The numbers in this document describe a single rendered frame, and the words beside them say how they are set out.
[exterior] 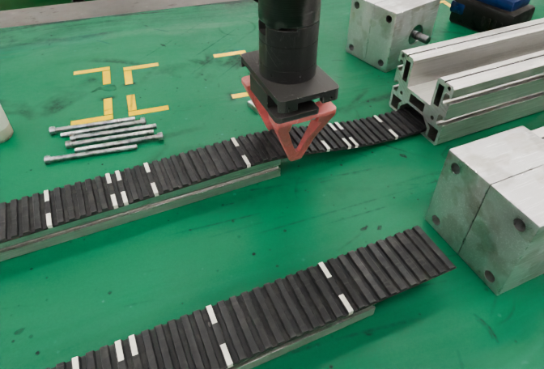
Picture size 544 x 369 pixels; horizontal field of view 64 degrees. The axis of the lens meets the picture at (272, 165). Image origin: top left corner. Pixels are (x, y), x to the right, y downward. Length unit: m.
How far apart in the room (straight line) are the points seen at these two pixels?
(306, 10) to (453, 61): 0.29
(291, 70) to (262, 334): 0.23
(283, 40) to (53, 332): 0.32
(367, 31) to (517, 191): 0.40
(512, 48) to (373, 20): 0.19
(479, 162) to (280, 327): 0.22
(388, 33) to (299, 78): 0.29
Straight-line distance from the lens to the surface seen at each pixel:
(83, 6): 2.63
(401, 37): 0.71
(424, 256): 0.41
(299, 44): 0.41
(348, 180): 0.50
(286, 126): 0.42
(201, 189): 0.48
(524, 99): 0.66
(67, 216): 0.46
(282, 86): 0.42
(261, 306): 0.36
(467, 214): 0.43
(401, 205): 0.49
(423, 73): 0.60
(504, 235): 0.41
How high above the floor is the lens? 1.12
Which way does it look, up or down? 42 degrees down
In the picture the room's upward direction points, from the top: straight up
